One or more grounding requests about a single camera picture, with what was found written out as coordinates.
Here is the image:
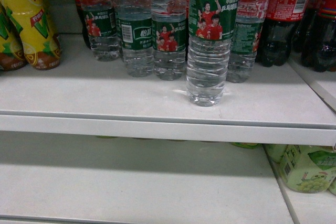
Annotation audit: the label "right-edge cola bottle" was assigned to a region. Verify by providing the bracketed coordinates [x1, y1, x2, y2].
[301, 0, 335, 72]

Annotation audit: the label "white shelf board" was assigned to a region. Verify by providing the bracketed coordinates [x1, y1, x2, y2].
[0, 132, 336, 224]
[1, 35, 335, 146]

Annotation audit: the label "white middle shelf board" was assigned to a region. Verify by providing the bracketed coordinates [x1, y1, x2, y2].
[1, 35, 335, 146]

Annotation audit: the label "right back water bottle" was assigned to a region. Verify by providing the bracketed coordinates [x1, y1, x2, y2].
[226, 0, 269, 83]

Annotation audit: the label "water bottle with barcode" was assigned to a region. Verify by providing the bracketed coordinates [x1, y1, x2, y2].
[115, 0, 154, 77]

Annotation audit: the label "white lower shelf board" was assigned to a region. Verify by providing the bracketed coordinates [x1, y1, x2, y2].
[0, 132, 336, 224]

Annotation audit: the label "cola bottle red label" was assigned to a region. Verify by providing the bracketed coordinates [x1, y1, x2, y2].
[257, 0, 308, 67]

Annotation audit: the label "yellow lemon tea bottle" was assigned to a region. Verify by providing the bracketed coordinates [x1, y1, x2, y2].
[1, 0, 61, 70]

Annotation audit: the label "green grape drink bottle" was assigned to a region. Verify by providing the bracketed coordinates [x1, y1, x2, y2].
[279, 144, 335, 193]

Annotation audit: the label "leftmost back water bottle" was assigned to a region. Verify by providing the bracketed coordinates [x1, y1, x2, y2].
[80, 0, 119, 61]

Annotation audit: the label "middle water bottle red players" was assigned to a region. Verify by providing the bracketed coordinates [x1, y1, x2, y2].
[151, 0, 187, 81]

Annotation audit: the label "clear water bottle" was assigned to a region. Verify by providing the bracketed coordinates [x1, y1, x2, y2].
[186, 0, 238, 107]

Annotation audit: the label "green drink bottle behind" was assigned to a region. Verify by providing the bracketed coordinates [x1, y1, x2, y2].
[264, 144, 288, 164]

